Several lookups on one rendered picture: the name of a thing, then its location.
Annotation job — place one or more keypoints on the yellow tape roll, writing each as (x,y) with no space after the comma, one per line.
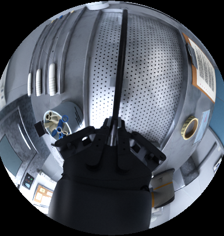
(184,133)

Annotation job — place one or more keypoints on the grey steel washer cabinet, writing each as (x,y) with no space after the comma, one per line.
(11,155)

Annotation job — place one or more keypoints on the grey cup of caps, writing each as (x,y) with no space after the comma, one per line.
(71,112)

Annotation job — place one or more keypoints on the black control panel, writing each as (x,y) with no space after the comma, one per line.
(28,181)

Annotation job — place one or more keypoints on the grey ribbed brush tray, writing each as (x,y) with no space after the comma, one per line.
(67,48)

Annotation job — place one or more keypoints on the orange clipboard with paper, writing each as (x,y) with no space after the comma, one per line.
(205,73)

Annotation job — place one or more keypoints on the pale blue pouch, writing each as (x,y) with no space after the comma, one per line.
(204,124)

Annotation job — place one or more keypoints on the grey steel sink unit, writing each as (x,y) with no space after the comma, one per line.
(189,170)

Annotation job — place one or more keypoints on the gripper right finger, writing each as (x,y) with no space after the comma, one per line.
(148,149)

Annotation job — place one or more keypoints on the perforated steel instrument tray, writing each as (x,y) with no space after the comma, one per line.
(152,77)

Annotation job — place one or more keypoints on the black laparoscopic grasper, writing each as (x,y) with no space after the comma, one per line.
(119,77)

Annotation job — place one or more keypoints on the orange framed notice board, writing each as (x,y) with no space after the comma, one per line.
(43,195)

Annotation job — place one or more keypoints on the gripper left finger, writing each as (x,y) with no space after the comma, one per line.
(75,139)

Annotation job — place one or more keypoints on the small black object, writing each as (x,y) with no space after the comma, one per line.
(39,128)

